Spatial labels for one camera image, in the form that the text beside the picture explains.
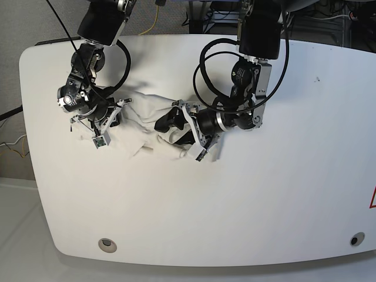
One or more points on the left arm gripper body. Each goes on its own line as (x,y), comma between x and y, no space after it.
(206,124)

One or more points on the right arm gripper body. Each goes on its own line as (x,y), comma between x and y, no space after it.
(97,122)

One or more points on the white printed T-shirt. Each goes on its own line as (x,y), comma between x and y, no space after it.
(136,133)

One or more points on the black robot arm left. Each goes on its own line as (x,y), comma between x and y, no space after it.
(258,39)

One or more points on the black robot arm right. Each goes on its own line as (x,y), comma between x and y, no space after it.
(100,27)

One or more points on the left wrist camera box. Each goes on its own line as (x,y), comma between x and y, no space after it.
(197,152)

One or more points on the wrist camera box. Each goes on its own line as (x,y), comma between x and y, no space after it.
(101,141)
(197,152)

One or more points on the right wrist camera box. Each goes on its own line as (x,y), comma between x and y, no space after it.
(101,141)

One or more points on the black table base frame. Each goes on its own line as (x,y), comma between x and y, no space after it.
(211,16)

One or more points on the left table cable grommet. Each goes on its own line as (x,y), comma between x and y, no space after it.
(107,245)

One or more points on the table cable grommet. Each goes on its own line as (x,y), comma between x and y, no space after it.
(357,239)
(107,245)

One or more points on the right table cable grommet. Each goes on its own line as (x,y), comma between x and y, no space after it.
(357,239)

